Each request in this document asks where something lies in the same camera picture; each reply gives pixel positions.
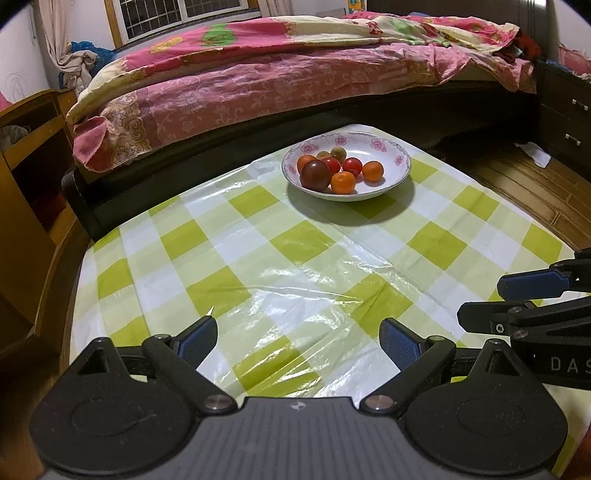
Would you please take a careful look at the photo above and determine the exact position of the wooden-framed window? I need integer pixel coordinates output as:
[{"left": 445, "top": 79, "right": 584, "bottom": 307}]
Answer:
[{"left": 104, "top": 0, "right": 262, "bottom": 48}]

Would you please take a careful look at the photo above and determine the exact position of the red cloth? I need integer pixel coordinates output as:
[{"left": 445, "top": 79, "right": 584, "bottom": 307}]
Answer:
[{"left": 496, "top": 30, "right": 541, "bottom": 64}]

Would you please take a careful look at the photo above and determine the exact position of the wooden cabinet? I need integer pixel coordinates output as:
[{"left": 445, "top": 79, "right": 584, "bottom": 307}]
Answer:
[{"left": 0, "top": 88, "right": 89, "bottom": 357}]

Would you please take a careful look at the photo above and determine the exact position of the light curtain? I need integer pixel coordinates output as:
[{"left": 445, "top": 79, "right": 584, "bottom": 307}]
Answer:
[
  {"left": 259, "top": 0, "right": 294, "bottom": 17},
  {"left": 37, "top": 0, "right": 70, "bottom": 93}
]

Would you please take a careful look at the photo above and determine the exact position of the orange tomato front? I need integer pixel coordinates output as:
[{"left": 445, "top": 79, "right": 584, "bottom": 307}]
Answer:
[{"left": 331, "top": 172, "right": 356, "bottom": 195}]

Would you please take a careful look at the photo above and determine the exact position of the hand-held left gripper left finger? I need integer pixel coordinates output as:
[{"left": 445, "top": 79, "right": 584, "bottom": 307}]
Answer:
[{"left": 69, "top": 316, "right": 238, "bottom": 415}]

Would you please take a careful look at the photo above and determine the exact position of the dark wooden bed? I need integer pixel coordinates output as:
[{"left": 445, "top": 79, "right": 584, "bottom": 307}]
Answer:
[{"left": 62, "top": 0, "right": 555, "bottom": 241}]

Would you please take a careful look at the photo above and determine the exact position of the pink basket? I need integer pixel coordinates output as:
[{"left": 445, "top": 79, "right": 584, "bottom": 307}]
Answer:
[{"left": 558, "top": 44, "right": 591, "bottom": 78}]

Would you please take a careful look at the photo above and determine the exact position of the pink patterned bedsheet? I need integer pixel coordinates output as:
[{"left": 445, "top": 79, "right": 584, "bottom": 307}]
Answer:
[{"left": 67, "top": 44, "right": 539, "bottom": 174}]

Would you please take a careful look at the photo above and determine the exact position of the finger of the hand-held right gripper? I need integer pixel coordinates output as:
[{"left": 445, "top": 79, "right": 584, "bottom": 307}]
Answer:
[
  {"left": 457, "top": 295, "right": 591, "bottom": 335},
  {"left": 496, "top": 248, "right": 591, "bottom": 302}
]

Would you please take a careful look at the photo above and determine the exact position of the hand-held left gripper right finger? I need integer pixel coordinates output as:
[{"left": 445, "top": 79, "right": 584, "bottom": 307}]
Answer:
[{"left": 360, "top": 318, "right": 546, "bottom": 415}]

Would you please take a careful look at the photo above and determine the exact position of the dark red tomato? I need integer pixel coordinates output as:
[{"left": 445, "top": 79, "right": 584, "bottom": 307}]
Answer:
[{"left": 300, "top": 160, "right": 332, "bottom": 192}]

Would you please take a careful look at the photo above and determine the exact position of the blue cloth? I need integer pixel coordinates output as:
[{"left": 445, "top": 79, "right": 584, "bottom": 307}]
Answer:
[{"left": 69, "top": 41, "right": 116, "bottom": 70}]

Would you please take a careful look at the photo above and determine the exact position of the green checked tablecloth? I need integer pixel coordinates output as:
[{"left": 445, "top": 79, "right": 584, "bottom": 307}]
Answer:
[{"left": 69, "top": 122, "right": 591, "bottom": 480}]

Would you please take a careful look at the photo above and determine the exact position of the white cloth bundle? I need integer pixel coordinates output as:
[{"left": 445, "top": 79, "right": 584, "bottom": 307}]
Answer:
[{"left": 58, "top": 51, "right": 100, "bottom": 92}]

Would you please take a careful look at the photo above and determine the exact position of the white paper sheet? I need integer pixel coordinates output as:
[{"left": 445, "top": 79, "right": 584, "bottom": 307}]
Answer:
[{"left": 515, "top": 142, "right": 552, "bottom": 168}]

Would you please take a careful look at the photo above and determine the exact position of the dark nightstand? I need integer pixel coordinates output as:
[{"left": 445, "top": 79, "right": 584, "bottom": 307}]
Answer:
[{"left": 536, "top": 60, "right": 591, "bottom": 163}]

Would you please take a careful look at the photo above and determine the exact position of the floral quilt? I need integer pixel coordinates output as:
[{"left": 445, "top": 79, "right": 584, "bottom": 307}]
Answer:
[{"left": 69, "top": 11, "right": 520, "bottom": 121}]

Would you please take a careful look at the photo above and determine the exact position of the white floral-rim plate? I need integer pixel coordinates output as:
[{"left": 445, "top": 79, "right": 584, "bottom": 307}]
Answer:
[{"left": 281, "top": 131, "right": 413, "bottom": 202}]

